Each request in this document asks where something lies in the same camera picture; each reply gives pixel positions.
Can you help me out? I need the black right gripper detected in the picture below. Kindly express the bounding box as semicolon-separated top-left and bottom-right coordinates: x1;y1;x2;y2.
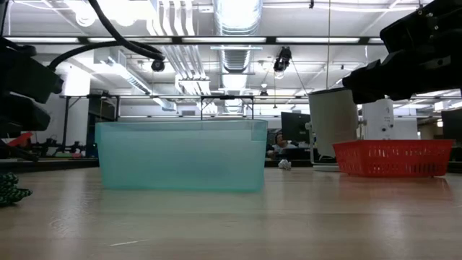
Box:
341;0;462;105

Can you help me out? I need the translucent teal plastic bin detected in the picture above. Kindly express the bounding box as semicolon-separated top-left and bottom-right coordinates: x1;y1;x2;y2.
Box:
95;118;269;193

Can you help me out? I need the white boxy machine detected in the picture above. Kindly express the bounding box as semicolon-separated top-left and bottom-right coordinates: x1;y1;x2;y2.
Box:
362;97;396;141

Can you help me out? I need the black computer monitor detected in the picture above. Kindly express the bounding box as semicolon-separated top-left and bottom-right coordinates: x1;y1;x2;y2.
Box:
440;108;462;142
280;110;311;144

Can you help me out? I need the red mesh plastic basket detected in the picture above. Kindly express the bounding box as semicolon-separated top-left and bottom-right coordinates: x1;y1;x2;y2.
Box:
332;138;456;178

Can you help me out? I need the black metal rack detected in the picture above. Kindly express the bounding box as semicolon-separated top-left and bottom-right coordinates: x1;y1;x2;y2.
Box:
59;93;120;157

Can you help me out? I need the person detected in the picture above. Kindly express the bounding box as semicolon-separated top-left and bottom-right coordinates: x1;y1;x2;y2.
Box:
267;131;294;160

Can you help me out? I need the cylindrical pitcher with handle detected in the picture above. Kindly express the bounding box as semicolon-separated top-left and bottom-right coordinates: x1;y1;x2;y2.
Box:
308;87;359;172

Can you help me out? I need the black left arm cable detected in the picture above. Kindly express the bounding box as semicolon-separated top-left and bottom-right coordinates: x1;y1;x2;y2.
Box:
48;0;166;72

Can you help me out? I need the black hanging camera device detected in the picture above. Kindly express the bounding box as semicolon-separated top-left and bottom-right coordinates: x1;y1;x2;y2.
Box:
273;45;292;73

